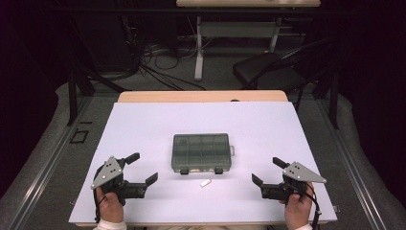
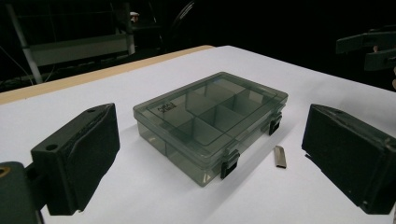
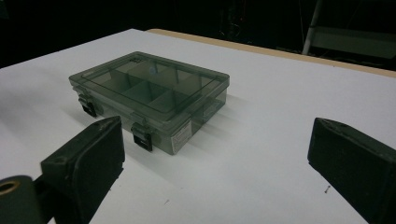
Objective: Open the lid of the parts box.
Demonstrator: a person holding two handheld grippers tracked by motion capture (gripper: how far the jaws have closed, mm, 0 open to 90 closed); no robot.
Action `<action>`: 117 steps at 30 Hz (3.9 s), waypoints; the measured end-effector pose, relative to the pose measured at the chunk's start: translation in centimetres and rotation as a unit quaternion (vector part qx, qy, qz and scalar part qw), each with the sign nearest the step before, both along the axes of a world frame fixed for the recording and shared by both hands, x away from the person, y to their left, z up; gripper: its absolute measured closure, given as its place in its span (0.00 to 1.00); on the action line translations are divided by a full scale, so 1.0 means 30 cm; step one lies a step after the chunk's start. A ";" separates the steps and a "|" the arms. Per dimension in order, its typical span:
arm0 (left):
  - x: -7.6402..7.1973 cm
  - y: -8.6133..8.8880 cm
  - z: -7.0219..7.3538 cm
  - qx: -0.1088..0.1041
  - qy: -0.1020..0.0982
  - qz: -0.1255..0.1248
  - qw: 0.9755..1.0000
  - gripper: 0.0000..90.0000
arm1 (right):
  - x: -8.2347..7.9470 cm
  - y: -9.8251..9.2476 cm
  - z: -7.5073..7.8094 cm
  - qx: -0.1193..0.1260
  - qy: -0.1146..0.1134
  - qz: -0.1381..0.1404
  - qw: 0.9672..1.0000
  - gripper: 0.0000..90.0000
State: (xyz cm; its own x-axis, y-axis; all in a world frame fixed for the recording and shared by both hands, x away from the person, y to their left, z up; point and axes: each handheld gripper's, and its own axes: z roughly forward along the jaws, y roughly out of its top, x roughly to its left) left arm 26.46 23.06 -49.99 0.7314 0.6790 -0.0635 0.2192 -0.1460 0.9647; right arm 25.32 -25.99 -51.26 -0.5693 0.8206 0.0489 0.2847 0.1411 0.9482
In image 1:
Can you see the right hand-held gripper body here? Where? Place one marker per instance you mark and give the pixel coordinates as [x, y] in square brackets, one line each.
[298, 174]

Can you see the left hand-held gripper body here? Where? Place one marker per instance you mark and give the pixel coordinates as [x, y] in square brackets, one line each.
[110, 174]

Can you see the small white plastic piece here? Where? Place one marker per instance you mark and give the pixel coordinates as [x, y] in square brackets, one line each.
[206, 183]

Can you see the smoky clear plastic compartment box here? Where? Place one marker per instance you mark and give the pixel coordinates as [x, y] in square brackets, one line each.
[201, 153]

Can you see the person's left hand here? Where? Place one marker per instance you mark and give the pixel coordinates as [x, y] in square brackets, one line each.
[110, 207]

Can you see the person's right hand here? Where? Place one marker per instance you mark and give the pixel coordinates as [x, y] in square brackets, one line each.
[298, 209]

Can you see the black metal stand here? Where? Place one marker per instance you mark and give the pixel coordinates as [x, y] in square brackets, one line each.
[72, 96]
[334, 96]

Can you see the wooden table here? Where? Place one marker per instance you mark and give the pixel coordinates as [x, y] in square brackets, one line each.
[191, 96]

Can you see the black folding chair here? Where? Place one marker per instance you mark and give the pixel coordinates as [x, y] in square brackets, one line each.
[258, 68]

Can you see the white-legged desk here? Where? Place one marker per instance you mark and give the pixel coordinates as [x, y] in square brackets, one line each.
[237, 29]

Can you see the grey metal floor rail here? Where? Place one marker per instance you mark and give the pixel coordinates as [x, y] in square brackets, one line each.
[48, 166]
[354, 179]

